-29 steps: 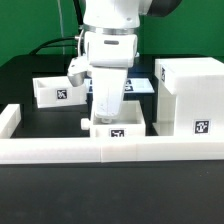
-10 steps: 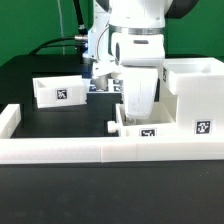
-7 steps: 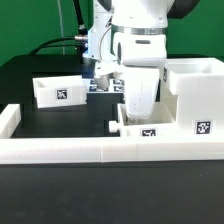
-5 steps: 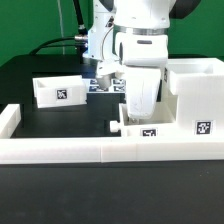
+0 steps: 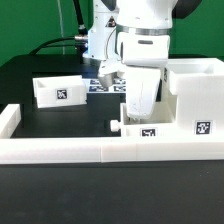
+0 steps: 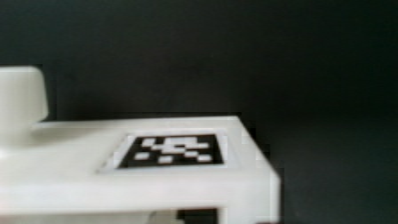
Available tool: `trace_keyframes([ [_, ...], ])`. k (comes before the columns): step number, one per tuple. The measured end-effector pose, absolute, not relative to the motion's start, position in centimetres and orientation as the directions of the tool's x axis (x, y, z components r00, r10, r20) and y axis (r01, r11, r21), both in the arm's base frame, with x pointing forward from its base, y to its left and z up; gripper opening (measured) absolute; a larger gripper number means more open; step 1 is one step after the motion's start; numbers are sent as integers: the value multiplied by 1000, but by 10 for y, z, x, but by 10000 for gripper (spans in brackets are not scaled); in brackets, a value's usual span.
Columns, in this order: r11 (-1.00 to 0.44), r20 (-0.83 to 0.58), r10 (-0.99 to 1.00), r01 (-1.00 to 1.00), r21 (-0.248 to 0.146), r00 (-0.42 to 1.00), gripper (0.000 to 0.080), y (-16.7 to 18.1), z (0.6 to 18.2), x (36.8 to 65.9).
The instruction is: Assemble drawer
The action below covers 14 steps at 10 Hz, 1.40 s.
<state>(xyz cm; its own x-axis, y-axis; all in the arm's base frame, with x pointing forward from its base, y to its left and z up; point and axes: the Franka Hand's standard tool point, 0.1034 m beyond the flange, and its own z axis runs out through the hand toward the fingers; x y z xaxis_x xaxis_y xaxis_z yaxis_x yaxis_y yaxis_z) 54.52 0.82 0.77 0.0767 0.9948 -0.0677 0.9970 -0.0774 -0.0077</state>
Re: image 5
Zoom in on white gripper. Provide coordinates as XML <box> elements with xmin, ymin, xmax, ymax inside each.
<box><xmin>125</xmin><ymin>66</ymin><xmax>161</xmax><ymax>119</ymax></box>

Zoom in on white front drawer tray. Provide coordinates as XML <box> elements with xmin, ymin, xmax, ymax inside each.
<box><xmin>110</xmin><ymin>102</ymin><xmax>176</xmax><ymax>137</ymax></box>

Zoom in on white drawer tray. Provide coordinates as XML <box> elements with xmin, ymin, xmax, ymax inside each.
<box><xmin>33</xmin><ymin>75</ymin><xmax>87</xmax><ymax>108</ymax></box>
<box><xmin>110</xmin><ymin>102</ymin><xmax>176</xmax><ymax>137</ymax></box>

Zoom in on white drawer cabinet box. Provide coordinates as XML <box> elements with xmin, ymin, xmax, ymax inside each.
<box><xmin>163</xmin><ymin>58</ymin><xmax>224</xmax><ymax>136</ymax></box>

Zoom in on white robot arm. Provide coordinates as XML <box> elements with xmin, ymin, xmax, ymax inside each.
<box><xmin>83</xmin><ymin>0</ymin><xmax>202</xmax><ymax>119</ymax></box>

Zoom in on white rear drawer tray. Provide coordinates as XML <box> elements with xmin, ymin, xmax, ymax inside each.
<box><xmin>33</xmin><ymin>75</ymin><xmax>87</xmax><ymax>108</ymax></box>

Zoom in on paper sheet with markers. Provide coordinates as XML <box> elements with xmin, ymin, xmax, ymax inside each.
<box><xmin>82</xmin><ymin>77</ymin><xmax>128</xmax><ymax>94</ymax></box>

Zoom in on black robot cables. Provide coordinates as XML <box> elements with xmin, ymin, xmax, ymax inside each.
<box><xmin>29</xmin><ymin>0</ymin><xmax>89</xmax><ymax>56</ymax></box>

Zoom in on white U-shaped boundary frame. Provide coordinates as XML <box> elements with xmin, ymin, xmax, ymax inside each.
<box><xmin>0</xmin><ymin>104</ymin><xmax>224</xmax><ymax>164</ymax></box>

